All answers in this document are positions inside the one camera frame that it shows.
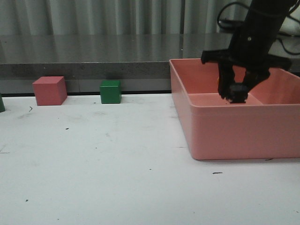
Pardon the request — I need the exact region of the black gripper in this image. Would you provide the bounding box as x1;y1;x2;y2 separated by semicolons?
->
201;23;292;100

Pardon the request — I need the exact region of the green cube block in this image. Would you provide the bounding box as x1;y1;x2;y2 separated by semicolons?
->
100;80;121;104

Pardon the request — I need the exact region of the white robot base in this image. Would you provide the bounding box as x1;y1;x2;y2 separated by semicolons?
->
280;18;300;36

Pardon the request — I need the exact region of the green block at left edge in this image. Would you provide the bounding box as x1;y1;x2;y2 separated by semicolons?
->
0;94;6;113

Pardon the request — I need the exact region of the yellow push button switch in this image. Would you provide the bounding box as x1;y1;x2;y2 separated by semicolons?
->
228;83;248;104

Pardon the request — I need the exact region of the pink plastic bin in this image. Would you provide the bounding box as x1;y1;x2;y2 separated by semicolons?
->
170;59;300;160

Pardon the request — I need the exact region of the dark grey counter shelf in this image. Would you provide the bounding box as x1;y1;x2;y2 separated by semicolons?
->
0;33;231;96

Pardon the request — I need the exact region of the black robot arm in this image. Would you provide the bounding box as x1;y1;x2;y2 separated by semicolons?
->
201;0;300;103

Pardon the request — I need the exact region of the pink cube block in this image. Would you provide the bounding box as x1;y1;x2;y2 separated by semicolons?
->
32;76;68;106

